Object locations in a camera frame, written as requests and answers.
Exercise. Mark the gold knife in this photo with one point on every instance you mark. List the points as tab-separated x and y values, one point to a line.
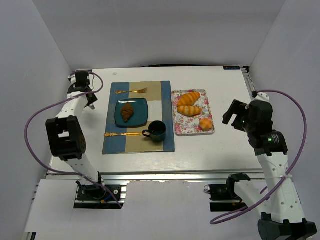
127	134

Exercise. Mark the aluminium table edge rail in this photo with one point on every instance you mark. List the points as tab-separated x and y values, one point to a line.
164	175

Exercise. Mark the round orange bun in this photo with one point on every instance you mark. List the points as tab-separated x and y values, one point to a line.
206	124

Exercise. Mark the blue table corner label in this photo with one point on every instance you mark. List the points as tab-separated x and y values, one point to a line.
231	68

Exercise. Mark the dark green mug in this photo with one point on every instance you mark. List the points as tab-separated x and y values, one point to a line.
156	131

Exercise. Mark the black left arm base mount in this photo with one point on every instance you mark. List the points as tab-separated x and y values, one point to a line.
99	198

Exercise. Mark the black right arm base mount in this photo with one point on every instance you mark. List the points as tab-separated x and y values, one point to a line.
221	200

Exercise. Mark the small orange striped croissant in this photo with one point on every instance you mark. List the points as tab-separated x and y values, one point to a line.
189	111

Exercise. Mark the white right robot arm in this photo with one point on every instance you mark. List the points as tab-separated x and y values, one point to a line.
280	211

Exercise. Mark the teal square plate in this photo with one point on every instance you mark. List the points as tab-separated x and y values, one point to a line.
140	116

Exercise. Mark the brown chocolate croissant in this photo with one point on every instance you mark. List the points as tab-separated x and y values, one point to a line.
127	112

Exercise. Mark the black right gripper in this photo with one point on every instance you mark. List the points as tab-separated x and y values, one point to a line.
233	115

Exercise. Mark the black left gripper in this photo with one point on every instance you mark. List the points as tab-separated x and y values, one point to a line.
88	94

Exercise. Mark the floral rectangular tray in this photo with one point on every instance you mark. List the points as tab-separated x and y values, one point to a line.
190	125

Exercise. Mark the white front cover board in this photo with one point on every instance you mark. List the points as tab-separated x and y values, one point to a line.
148	206

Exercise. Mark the large orange striped croissant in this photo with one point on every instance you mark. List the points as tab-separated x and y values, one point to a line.
191	98

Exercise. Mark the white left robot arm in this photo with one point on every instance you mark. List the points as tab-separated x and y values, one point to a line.
66	138

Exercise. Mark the gold fork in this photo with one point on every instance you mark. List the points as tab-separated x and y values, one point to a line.
140	91

